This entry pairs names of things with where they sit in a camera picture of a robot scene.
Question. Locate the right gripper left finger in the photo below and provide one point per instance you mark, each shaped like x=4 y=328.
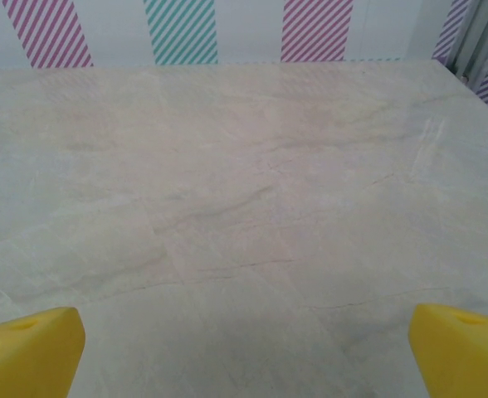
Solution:
x=24 y=356

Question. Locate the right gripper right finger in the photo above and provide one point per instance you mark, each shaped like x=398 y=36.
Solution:
x=464 y=356

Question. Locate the right aluminium corner post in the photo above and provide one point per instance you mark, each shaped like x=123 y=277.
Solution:
x=482 y=41

